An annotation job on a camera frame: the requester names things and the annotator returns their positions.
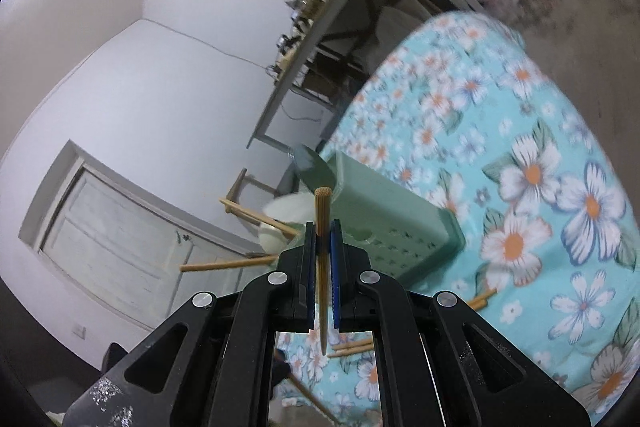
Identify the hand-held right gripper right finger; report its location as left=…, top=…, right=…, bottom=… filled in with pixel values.
left=330, top=220, right=589, bottom=427

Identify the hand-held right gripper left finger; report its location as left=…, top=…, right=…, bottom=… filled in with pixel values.
left=65, top=221, right=318, bottom=427

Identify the green plastic utensil holder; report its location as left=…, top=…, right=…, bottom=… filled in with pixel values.
left=300, top=150, right=466, bottom=284

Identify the cream plastic ladle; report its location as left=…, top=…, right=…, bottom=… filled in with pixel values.
left=257, top=194, right=315, bottom=256

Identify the wooden chair with black seat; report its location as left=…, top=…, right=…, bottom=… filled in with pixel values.
left=226, top=167, right=282, bottom=208

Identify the white panelled door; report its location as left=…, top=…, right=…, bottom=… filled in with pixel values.
left=19, top=139, right=283, bottom=333

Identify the floral turquoise blanket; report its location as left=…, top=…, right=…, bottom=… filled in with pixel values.
left=276, top=11, right=640, bottom=427

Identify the grey table with wooden top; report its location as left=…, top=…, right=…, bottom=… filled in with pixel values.
left=246, top=0, right=487, bottom=151

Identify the black wall cable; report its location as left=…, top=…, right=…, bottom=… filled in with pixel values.
left=147, top=18, right=273, bottom=72

